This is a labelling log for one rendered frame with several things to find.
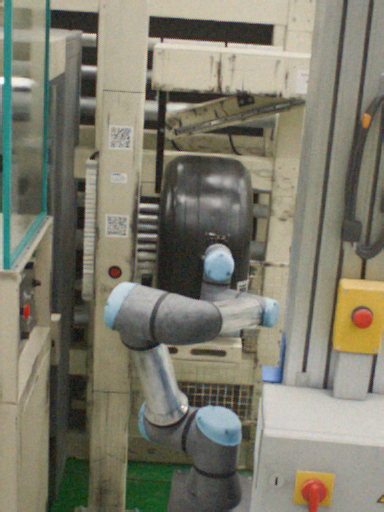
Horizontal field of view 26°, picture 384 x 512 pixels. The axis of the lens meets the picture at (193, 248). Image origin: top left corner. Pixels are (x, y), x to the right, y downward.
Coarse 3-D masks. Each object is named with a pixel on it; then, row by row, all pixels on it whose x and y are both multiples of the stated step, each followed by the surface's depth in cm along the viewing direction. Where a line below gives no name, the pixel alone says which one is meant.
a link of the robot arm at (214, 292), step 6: (204, 282) 226; (210, 282) 224; (204, 288) 225; (210, 288) 224; (216, 288) 224; (222, 288) 224; (228, 288) 226; (204, 294) 225; (210, 294) 224; (216, 294) 224; (222, 294) 224; (228, 294) 223; (234, 294) 223; (210, 300) 225; (216, 300) 224; (222, 300) 223
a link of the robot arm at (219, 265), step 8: (216, 248) 228; (224, 248) 231; (208, 256) 223; (216, 256) 221; (224, 256) 221; (208, 264) 221; (216, 264) 221; (224, 264) 221; (232, 264) 222; (208, 272) 222; (216, 272) 221; (224, 272) 221; (232, 272) 222; (208, 280) 224; (216, 280) 222; (224, 280) 224
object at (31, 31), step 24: (24, 0) 210; (48, 0) 244; (24, 24) 212; (48, 24) 246; (24, 48) 214; (48, 48) 248; (24, 72) 216; (48, 72) 250; (24, 96) 218; (24, 120) 221; (24, 144) 223; (24, 168) 225; (24, 192) 228; (24, 216) 230; (24, 240) 232
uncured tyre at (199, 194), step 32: (192, 160) 273; (224, 160) 275; (160, 192) 272; (192, 192) 261; (224, 192) 262; (160, 224) 261; (192, 224) 258; (224, 224) 258; (160, 256) 261; (192, 256) 258; (160, 288) 266; (192, 288) 262
